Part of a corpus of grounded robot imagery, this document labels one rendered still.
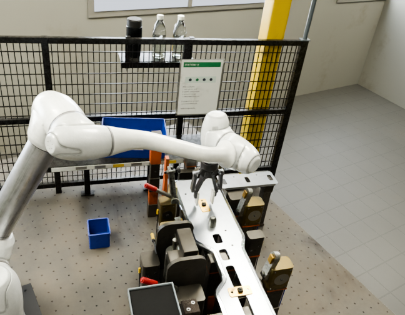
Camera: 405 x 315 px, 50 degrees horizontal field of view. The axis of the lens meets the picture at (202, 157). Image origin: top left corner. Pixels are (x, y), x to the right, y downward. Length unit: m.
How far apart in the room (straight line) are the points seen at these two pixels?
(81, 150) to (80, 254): 0.86
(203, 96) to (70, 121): 1.02
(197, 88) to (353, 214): 2.04
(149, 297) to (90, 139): 0.50
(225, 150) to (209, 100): 0.77
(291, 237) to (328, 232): 1.24
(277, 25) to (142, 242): 1.25
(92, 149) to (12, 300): 0.57
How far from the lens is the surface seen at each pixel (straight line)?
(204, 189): 1.98
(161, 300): 1.34
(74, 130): 1.32
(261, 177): 2.13
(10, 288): 1.57
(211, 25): 4.31
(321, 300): 2.07
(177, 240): 1.50
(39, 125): 1.45
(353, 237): 3.57
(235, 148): 1.52
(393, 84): 6.04
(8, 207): 1.60
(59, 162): 2.09
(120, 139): 1.38
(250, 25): 4.60
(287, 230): 2.33
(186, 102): 2.22
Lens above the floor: 2.22
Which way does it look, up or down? 34 degrees down
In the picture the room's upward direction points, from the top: 8 degrees clockwise
